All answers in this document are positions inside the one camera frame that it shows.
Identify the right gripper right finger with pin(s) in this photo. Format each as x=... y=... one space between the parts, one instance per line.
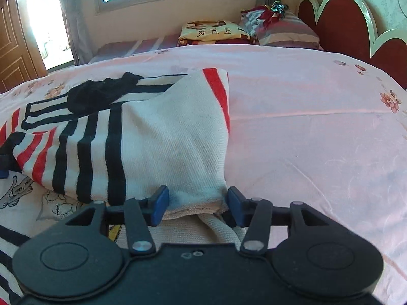
x=241 y=209

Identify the red heart-shaped headboard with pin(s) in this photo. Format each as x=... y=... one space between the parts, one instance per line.
x=348 y=27

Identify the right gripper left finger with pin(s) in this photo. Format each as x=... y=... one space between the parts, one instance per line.
x=153 y=208

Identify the pink floral quilt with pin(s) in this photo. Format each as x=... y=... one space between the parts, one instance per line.
x=316 y=127

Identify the striped pillow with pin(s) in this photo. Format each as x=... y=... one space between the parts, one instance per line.
x=288 y=32

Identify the folded yellow red blanket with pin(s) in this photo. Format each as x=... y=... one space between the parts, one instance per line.
x=213 y=32

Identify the grey left curtain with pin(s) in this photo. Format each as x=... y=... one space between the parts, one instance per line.
x=78 y=36

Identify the wooden door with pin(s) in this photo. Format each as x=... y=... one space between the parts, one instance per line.
x=20 y=58

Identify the striped knit sweater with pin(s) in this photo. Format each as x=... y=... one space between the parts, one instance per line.
x=114 y=140

